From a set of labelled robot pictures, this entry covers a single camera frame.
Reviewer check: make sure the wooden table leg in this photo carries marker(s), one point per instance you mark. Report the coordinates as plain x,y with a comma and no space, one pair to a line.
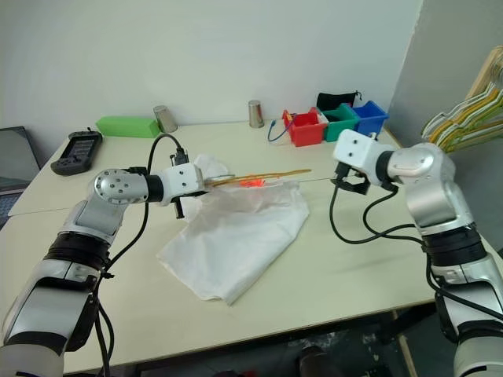
406,349

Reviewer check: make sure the black handheld controller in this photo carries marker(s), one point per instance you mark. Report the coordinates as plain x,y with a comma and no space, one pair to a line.
76,153

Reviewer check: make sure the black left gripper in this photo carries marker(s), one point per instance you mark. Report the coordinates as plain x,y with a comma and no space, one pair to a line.
179,208

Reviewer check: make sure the slim metal cup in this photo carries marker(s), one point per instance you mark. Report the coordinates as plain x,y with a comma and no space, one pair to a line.
255,114

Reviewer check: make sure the green rectangular box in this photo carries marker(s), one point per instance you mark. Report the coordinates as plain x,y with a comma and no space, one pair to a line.
123,126

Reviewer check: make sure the wooden clothes hanger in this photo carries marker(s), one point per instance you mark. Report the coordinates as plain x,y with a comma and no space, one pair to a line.
275,173

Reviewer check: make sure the wide metal cup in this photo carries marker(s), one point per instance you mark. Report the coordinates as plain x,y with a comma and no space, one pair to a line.
165,119

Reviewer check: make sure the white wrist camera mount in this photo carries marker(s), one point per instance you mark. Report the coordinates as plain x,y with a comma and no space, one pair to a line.
182,178
359,151

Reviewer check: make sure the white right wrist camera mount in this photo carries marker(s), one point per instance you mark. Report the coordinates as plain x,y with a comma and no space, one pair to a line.
359,151

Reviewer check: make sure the green plastic bin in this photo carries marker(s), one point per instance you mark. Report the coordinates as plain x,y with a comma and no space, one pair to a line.
340,131

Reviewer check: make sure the blue plastic bin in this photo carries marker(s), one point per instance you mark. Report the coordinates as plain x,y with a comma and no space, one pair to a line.
371,121

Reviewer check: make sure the grey laptop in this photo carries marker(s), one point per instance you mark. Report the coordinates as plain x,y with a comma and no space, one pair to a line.
15,157

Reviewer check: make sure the rack of coloured hangers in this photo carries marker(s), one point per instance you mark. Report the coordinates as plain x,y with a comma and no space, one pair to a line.
460,114

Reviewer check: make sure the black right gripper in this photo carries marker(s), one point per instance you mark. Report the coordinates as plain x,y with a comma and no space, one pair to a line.
355,176

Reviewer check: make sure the red plastic bin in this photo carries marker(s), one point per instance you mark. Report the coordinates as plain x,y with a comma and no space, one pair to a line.
308,133

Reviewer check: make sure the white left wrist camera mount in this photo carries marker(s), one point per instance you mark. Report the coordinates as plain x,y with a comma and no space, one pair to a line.
182,178

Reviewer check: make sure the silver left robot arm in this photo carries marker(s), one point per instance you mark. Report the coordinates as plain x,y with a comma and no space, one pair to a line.
118,186

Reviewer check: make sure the white cloth garment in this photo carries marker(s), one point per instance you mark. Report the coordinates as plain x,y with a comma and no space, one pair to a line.
243,243

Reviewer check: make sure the small orange object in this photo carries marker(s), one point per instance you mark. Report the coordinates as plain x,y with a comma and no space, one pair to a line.
288,118

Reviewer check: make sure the black table brace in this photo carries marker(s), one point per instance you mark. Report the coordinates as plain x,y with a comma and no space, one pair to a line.
404,328

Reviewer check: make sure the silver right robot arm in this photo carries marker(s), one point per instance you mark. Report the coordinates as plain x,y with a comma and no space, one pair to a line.
428,176

